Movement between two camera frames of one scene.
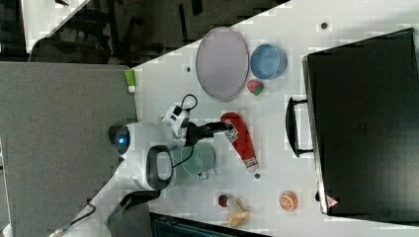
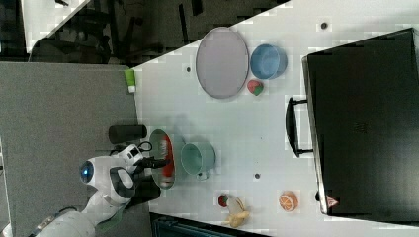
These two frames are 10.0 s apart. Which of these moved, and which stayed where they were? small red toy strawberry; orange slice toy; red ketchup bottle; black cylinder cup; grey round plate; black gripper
Moved: red ketchup bottle; black gripper
Stayed: grey round plate; small red toy strawberry; orange slice toy; black cylinder cup
